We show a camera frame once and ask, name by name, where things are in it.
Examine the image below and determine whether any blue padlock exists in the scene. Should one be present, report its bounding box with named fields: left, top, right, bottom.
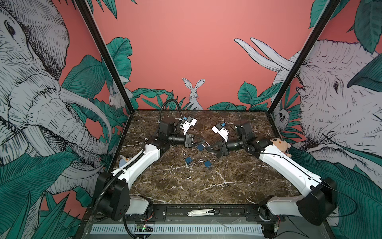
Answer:
left=197, top=143, right=206, bottom=151
left=185, top=157, right=193, bottom=165
left=204, top=160, right=212, bottom=169

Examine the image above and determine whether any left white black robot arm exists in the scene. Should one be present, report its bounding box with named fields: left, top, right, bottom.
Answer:
left=92, top=117, right=204, bottom=222

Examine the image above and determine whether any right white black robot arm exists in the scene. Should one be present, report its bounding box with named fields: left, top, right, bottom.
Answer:
left=206, top=120, right=338, bottom=226

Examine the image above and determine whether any plush doll striped shirt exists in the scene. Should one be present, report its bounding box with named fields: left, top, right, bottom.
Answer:
left=270, top=138, right=292, bottom=158

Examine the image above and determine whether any white utility knife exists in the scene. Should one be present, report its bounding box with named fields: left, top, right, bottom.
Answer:
left=187, top=209, right=215, bottom=217

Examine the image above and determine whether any small green circuit board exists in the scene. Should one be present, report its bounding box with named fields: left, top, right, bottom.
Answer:
left=135, top=225, right=153, bottom=233

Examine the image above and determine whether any white perforated strip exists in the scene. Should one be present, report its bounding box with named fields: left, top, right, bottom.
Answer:
left=90, top=224, right=263, bottom=236

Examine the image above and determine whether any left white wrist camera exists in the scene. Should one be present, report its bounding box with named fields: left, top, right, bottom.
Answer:
left=181, top=117, right=197, bottom=135

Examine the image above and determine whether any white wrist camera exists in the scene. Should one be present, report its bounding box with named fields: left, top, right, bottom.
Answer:
left=212, top=122, right=229, bottom=142
left=181, top=117, right=197, bottom=135

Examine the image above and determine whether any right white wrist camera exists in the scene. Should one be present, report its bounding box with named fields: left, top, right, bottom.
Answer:
left=212, top=122, right=229, bottom=142

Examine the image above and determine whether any left black corrugated cable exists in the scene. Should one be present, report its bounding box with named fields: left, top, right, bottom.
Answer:
left=158, top=99, right=184, bottom=123

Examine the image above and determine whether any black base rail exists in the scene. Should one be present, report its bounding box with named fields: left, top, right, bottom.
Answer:
left=125, top=204, right=284, bottom=223

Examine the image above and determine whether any left black frame post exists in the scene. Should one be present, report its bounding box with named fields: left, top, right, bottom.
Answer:
left=75, top=0, right=135, bottom=115

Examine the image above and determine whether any black frame post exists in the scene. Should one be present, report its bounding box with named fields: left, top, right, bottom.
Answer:
left=75, top=0, right=135, bottom=115
left=267, top=0, right=340, bottom=115

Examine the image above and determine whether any right black frame post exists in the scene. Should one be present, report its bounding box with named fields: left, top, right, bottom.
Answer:
left=267, top=0, right=340, bottom=115

